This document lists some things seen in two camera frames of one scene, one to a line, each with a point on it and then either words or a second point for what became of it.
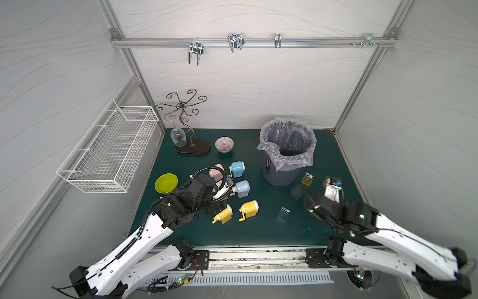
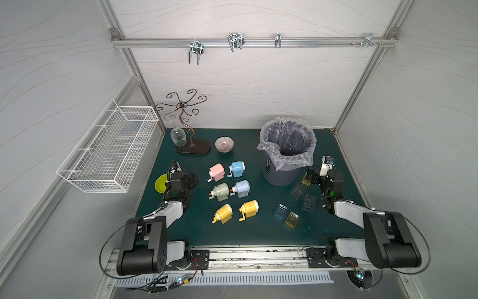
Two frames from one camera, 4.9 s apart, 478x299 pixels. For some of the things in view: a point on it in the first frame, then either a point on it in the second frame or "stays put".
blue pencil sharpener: x=242 y=187 stays put
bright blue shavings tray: x=283 y=213 stays put
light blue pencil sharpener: x=237 y=168 stays put
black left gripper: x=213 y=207 to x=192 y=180
